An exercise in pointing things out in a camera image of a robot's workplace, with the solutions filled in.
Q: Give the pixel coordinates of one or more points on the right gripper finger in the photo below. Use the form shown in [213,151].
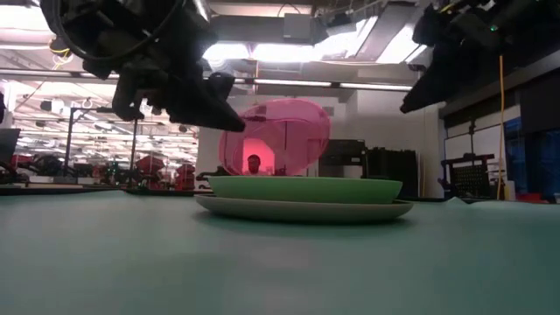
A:
[431,94]

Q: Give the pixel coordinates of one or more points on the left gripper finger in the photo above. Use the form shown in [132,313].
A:
[222,87]
[205,114]

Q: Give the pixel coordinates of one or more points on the translucent pink plastic plate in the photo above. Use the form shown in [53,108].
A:
[297,131]

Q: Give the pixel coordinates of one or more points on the green plastic plate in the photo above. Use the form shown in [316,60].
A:
[306,190]

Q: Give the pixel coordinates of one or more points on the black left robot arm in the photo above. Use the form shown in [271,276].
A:
[87,26]

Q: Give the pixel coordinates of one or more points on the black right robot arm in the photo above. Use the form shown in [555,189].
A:
[529,17]

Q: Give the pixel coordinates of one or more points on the red machine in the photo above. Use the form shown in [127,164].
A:
[149,168]
[186,177]

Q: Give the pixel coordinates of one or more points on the person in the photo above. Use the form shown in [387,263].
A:
[254,164]

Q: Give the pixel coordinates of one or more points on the black stand pole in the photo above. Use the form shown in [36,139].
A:
[133,144]
[68,140]

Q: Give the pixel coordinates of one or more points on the black equipment cabinet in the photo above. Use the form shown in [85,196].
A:
[343,157]
[394,170]

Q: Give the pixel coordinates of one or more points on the black pegboard cart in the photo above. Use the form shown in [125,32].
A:
[470,175]

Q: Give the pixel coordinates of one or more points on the grey ceiling box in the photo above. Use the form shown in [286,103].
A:
[297,26]

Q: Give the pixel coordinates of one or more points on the long ceiling light bar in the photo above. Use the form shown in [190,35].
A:
[332,84]

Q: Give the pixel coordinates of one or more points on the pale grey plastic plate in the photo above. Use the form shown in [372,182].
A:
[306,214]

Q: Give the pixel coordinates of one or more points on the dark monitor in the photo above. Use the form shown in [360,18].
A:
[9,146]

